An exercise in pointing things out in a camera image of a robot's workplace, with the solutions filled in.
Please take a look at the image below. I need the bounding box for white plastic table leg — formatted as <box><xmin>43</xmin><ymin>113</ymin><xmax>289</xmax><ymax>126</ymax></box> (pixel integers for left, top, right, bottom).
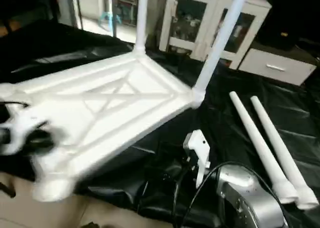
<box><xmin>132</xmin><ymin>0</ymin><xmax>150</xmax><ymax>56</ymax></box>
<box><xmin>250</xmin><ymin>95</ymin><xmax>320</xmax><ymax>210</ymax></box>
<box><xmin>191</xmin><ymin>0</ymin><xmax>252</xmax><ymax>108</ymax></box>
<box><xmin>229</xmin><ymin>91</ymin><xmax>300</xmax><ymax>204</ymax></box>

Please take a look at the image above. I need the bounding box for light blue metal frame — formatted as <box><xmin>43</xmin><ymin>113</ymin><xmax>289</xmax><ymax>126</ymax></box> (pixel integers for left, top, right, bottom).
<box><xmin>100</xmin><ymin>0</ymin><xmax>122</xmax><ymax>31</ymax></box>

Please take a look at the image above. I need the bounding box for black metal bench leg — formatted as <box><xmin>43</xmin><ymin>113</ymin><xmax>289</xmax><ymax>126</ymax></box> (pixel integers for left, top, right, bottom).
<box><xmin>0</xmin><ymin>182</ymin><xmax>17</xmax><ymax>199</ymax></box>

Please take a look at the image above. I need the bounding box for black box yellow label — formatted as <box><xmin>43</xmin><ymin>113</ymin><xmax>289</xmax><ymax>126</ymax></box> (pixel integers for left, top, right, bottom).
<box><xmin>260</xmin><ymin>8</ymin><xmax>303</xmax><ymax>51</ymax></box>

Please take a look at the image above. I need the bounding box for white plastic table top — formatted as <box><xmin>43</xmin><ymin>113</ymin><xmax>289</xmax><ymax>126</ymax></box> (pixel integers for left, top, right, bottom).
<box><xmin>0</xmin><ymin>50</ymin><xmax>206</xmax><ymax>202</ymax></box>

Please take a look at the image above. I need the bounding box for white glass-door cabinet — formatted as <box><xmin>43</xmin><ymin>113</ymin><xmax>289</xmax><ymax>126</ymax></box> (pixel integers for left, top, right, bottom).
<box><xmin>159</xmin><ymin>0</ymin><xmax>273</xmax><ymax>69</ymax></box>

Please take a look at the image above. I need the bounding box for dark storage box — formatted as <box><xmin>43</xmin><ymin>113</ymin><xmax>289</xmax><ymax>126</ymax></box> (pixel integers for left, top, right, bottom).
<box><xmin>115</xmin><ymin>0</ymin><xmax>139</xmax><ymax>26</ymax></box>

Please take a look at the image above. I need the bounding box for white drawer unit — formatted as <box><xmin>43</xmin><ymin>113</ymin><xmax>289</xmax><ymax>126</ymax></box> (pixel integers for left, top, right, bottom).
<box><xmin>239</xmin><ymin>48</ymin><xmax>319</xmax><ymax>86</ymax></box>

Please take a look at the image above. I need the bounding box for black mat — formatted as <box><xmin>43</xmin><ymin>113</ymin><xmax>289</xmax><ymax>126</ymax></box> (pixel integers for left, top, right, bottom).
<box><xmin>0</xmin><ymin>20</ymin><xmax>320</xmax><ymax>228</ymax></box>

